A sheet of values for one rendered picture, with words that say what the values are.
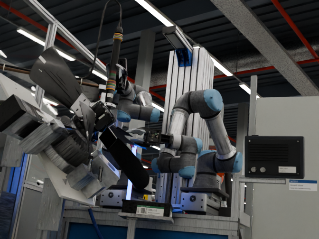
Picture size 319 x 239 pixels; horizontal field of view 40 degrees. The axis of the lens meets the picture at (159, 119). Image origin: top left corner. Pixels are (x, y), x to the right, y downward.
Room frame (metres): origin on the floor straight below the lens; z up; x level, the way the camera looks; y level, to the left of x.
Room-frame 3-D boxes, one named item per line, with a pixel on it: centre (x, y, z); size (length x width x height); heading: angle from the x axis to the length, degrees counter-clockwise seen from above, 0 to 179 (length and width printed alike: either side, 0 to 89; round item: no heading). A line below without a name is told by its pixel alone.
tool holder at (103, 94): (1.87, 0.25, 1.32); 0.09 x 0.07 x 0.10; 104
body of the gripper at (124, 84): (1.99, 0.22, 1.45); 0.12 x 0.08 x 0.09; 169
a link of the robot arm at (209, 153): (2.48, -0.31, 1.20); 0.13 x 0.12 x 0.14; 57
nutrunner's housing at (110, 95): (1.87, 0.24, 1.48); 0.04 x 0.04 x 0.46
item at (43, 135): (1.58, 0.43, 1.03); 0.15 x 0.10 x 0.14; 69
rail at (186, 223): (2.17, 0.01, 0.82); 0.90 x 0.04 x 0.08; 69
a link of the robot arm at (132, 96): (2.15, 0.18, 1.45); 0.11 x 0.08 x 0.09; 169
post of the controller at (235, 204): (2.02, -0.39, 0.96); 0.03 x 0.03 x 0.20; 69
